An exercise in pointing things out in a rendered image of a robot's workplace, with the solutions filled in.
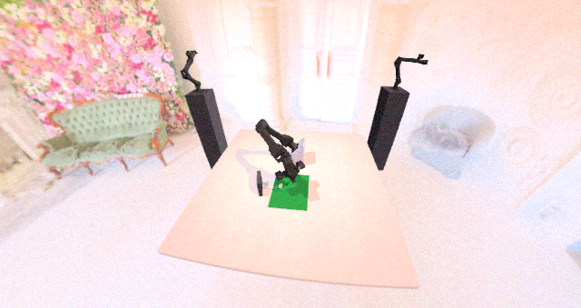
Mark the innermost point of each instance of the green circuit board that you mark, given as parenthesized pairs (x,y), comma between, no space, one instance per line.
(291,196)

